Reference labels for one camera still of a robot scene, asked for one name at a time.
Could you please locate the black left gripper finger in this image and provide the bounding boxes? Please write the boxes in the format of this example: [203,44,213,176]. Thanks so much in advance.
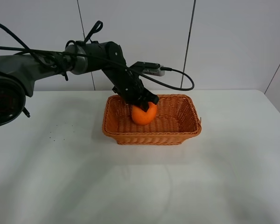
[144,91,159,105]
[136,100,150,112]

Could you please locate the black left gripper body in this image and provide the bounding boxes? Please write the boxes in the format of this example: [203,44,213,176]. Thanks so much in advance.
[102,63,148,105]

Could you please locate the orange fruit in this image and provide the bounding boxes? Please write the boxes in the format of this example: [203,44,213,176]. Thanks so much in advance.
[131,102,157,126]

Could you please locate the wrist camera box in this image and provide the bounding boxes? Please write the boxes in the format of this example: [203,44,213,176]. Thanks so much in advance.
[134,62,165,77]

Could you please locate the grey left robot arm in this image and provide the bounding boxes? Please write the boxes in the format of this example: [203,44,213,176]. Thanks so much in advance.
[0,42,159,126]

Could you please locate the black cable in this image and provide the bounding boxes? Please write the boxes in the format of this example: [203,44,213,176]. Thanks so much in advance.
[85,20,195,91]

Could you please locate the orange wicker basket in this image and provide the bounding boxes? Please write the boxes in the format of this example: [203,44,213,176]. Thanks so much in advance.
[102,94,202,145]

